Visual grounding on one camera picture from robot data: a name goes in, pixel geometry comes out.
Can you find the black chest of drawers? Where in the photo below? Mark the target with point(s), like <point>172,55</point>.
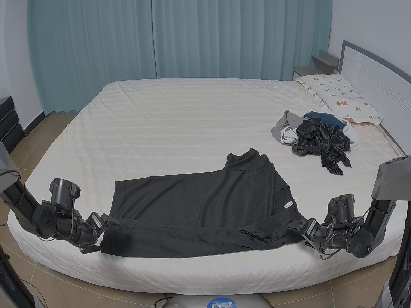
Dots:
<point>8,123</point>

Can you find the bed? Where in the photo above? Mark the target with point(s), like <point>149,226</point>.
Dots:
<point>192,123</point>

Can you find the grey bedside table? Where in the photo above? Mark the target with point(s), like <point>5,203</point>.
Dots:
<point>326,59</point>

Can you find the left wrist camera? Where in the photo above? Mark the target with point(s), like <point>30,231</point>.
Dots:
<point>98,220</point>

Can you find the grey garment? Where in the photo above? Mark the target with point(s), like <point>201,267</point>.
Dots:
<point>287,119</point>

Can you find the white garment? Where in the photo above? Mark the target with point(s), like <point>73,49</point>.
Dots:
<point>351,135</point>

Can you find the dark blue garment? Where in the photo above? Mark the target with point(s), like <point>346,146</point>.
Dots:
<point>324,117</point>

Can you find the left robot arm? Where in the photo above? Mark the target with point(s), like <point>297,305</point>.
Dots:
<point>19,204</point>

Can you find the white printed pillow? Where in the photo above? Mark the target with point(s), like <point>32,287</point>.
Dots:
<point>340,95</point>

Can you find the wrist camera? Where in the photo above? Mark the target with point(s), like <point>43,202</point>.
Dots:
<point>98,220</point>
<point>310,226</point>

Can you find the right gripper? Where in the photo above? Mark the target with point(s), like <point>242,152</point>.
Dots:
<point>321,239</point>

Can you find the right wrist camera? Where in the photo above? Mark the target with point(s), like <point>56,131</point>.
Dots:
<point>310,226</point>

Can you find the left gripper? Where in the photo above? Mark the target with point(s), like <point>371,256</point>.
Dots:
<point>85,234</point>

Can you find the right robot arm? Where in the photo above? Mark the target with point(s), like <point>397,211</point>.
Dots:
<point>375,217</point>

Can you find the black T-shirt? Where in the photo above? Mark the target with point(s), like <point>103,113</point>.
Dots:
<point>192,197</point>

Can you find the blue-green curtain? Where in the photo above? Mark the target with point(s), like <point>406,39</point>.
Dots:
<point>96,43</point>

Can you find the black satin garment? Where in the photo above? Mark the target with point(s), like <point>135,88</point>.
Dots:
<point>321,140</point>

